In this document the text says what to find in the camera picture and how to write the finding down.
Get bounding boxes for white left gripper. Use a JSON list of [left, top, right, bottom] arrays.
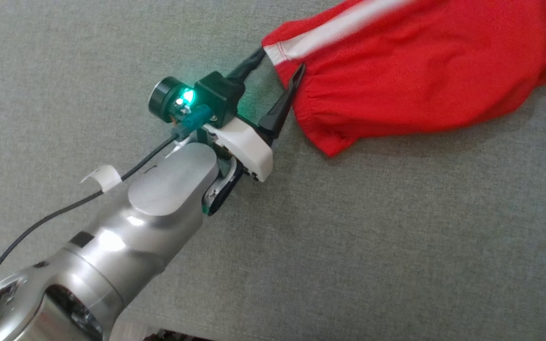
[[202, 46, 307, 216]]

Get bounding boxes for red shorts with white stripe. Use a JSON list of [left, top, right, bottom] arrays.
[[261, 0, 546, 158]]

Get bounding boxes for grey fabric sofa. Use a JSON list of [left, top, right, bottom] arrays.
[[0, 0, 546, 341]]

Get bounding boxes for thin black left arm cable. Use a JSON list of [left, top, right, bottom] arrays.
[[0, 105, 214, 296]]

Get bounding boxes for white cable tape clip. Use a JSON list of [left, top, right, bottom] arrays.
[[80, 164, 123, 193]]

